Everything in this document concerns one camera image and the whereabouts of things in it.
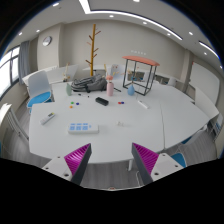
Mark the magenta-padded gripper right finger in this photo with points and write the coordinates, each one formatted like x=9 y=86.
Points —
x=146 y=159

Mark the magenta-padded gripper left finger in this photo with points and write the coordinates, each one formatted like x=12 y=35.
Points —
x=77 y=160

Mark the small clear charger block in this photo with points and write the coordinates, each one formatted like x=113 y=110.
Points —
x=120 y=123

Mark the white power strip blue sockets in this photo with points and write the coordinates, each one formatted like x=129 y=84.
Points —
x=83 y=128

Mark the white chair blue cushion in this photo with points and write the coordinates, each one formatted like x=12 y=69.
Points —
x=39 y=85
x=180 y=159

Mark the white remote control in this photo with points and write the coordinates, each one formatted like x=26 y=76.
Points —
x=47 y=118

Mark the white board eraser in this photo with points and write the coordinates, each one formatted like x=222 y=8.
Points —
x=143 y=104

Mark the small blue round magnet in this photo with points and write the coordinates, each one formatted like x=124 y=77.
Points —
x=122 y=102
x=77 y=103

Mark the black rectangular case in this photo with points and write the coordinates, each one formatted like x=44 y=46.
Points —
x=102 y=101

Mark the black marker pen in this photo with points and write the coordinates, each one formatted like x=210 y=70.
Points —
x=80 y=94

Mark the blue vase with flowers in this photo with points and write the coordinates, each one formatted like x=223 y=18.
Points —
x=131 y=90

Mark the green vase with dried stems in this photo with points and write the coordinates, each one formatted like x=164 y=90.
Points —
x=68 y=90

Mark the grey backpack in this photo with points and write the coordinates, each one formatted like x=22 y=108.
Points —
x=88 y=84

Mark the pink vase with flowers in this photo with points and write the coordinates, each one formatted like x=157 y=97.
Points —
x=110 y=89

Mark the white side desk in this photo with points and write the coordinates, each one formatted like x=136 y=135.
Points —
x=8 y=115

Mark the white plain chair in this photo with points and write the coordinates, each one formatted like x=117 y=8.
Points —
x=115 y=68
x=72 y=71

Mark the wooden coat rack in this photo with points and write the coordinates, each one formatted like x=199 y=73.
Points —
x=93 y=50

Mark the window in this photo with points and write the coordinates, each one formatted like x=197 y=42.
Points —
x=6 y=71

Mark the grey curtain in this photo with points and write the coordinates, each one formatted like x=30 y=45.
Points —
x=24 y=58

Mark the short ceiling strip light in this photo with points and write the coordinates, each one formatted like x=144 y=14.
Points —
x=208 y=49

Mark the long ceiling strip light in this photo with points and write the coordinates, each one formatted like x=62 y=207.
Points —
x=133 y=15

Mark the round ceiling spot lights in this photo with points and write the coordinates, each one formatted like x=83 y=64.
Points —
x=111 y=15

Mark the white wall board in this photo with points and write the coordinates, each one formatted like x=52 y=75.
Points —
x=205 y=81

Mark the black frame stand orange top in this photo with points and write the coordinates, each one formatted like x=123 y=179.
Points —
x=141 y=60

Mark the round wall clock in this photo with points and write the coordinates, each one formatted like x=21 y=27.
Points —
x=47 y=41

